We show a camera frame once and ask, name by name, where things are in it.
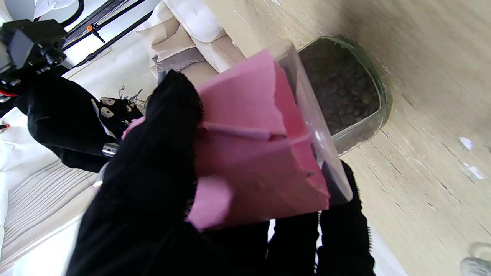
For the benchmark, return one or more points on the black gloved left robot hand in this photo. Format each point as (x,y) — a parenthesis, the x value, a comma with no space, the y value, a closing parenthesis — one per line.
(145,199)

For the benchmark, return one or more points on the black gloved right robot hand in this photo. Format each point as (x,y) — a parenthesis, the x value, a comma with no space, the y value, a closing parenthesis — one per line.
(61,115)

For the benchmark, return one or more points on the pink square coffee jar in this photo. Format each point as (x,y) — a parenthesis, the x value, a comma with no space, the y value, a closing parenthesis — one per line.
(245,165)

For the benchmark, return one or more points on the glass jar of coffee beans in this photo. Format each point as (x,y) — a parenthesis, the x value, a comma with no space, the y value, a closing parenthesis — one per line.
(337,88)

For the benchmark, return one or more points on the clear glass jar lid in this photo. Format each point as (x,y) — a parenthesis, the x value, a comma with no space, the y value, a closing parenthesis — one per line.
(477,262)

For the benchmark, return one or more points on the tall leafy green plant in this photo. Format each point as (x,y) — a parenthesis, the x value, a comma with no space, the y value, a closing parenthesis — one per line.
(132,97)

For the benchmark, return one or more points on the beige pleated curtain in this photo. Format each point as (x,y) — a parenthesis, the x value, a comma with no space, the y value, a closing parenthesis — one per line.
(42,203)

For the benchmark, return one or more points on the black metal stand rods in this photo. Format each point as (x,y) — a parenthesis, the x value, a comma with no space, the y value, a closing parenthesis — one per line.
(103,23)

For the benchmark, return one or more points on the gray sofa cushion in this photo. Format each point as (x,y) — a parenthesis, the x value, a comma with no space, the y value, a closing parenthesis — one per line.
(178,59)

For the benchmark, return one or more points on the beige sofa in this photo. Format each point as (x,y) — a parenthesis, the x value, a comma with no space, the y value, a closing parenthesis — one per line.
(207,53)

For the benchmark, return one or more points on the white sofa cushion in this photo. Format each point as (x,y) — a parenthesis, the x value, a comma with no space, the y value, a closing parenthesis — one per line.
(195,19)

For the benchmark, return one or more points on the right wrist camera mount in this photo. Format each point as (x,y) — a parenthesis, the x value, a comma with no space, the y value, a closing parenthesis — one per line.
(32,44)

